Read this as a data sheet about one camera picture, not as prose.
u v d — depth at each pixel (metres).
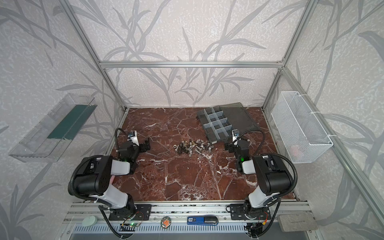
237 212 0.73
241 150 0.71
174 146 0.98
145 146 0.85
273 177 0.46
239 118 1.16
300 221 0.68
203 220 0.68
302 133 0.62
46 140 0.64
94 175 0.47
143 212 0.73
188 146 0.97
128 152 0.72
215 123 1.08
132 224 0.71
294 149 0.75
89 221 0.70
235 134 0.81
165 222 0.71
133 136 0.82
